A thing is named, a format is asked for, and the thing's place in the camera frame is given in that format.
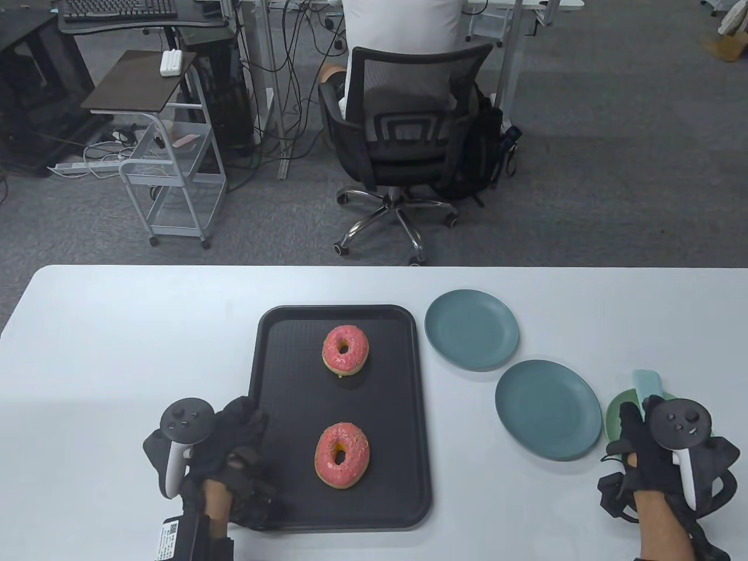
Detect person's right hand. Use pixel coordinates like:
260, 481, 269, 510
605, 401, 681, 496

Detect person's left hand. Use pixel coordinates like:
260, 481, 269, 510
182, 396, 271, 498

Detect pale green tongs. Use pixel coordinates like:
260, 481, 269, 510
633, 369, 665, 423

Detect person's right forearm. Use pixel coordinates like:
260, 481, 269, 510
633, 489, 697, 561

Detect person's left forearm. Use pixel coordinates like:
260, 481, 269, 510
200, 479, 233, 539

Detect light green round plate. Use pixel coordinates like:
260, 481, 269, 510
605, 388, 642, 445

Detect black and white right controller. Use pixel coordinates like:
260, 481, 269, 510
645, 397, 714, 510

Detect black and white controller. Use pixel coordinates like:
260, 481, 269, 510
645, 397, 714, 510
160, 397, 214, 500

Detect black plastic serving tray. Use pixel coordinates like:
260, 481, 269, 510
244, 304, 434, 533

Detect black and white left controller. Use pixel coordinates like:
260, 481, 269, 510
160, 397, 214, 500

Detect teal round plate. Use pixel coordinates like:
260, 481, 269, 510
424, 289, 520, 370
495, 359, 603, 462

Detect pink frosted sprinkled donut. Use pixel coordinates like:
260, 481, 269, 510
314, 423, 371, 489
322, 325, 369, 376

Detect white rolling mesh cart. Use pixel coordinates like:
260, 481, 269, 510
119, 57, 228, 250

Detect white floor power strip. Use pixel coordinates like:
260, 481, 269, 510
47, 160, 127, 176

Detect black backpack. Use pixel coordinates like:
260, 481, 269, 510
460, 81, 522, 206

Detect black mesh office chair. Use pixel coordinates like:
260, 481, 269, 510
318, 43, 510, 267

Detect black computer tower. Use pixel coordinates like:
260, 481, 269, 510
177, 26, 258, 160

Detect brown top side table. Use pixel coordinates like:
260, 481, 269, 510
81, 49, 198, 113

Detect cardboard box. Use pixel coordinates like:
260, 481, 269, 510
704, 29, 748, 63

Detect black desk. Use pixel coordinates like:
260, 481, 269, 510
0, 0, 236, 178

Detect black keyboard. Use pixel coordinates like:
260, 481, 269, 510
61, 0, 178, 23

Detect black right wrist strap cable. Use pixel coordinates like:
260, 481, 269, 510
597, 472, 640, 522

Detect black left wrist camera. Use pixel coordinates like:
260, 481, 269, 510
154, 514, 235, 561

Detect white desk frame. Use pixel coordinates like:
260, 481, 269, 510
236, 0, 329, 180

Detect bundle of black cables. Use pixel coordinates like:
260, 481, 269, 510
240, 0, 351, 193

